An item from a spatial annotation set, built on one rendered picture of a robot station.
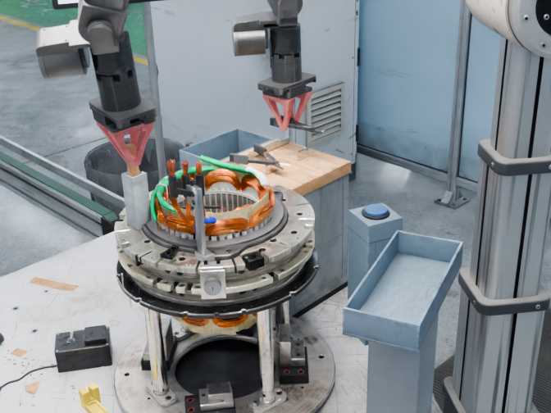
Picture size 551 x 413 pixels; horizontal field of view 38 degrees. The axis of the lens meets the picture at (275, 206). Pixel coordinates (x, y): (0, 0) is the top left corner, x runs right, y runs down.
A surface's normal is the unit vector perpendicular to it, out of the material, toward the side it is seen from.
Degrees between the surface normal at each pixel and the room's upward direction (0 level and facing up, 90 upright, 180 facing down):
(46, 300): 0
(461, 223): 0
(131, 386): 0
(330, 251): 90
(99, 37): 120
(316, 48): 90
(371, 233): 90
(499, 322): 90
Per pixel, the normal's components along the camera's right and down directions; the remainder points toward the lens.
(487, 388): 0.13, 0.44
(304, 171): -0.03, -0.90
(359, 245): -0.91, 0.20
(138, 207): 0.72, 0.29
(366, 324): -0.43, 0.40
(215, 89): -0.72, 0.33
